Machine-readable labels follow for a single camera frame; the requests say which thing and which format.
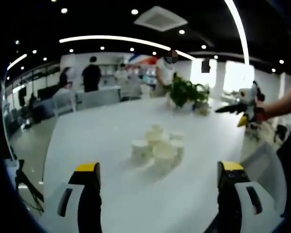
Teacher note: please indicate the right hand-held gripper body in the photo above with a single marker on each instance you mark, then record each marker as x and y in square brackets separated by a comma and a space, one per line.
[251, 102]

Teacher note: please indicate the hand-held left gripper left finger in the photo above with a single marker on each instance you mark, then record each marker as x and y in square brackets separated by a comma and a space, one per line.
[87, 194]

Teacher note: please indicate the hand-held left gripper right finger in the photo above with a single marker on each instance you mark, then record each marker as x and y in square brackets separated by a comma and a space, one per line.
[229, 194]

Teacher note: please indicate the cluster of white paper cups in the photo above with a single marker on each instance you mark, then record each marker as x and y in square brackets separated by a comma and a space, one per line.
[163, 151]

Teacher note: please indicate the green potted plant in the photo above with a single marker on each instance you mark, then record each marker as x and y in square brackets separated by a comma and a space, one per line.
[186, 93]

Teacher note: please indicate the white chair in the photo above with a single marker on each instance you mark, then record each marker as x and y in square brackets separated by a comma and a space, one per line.
[99, 98]
[266, 165]

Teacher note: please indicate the black tripod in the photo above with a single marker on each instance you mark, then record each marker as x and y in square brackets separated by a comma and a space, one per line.
[26, 184]

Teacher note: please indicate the curved ceiling light strip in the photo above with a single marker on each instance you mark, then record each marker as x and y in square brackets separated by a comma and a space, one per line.
[241, 29]
[116, 38]

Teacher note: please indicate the white table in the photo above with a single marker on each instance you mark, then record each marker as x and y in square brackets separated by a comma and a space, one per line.
[126, 121]

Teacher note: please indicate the black monitor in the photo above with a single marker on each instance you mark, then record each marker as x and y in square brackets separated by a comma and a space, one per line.
[48, 92]

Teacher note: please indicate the ceiling air vent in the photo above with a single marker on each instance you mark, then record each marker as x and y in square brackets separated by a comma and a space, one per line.
[160, 18]

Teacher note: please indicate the black wall speaker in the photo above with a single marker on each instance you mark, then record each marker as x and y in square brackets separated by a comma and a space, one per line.
[205, 66]

